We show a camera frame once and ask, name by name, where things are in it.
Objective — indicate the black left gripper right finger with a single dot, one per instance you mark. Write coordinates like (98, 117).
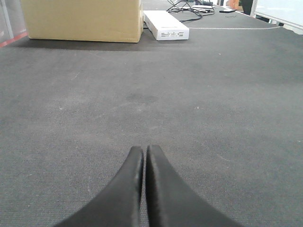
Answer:
(170, 200)

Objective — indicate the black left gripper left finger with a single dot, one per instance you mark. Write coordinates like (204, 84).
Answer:
(118, 204)

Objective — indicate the white long carton box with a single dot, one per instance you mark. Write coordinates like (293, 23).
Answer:
(164, 26)

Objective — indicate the brown cardboard box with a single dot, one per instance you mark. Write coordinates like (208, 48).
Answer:
(118, 21)

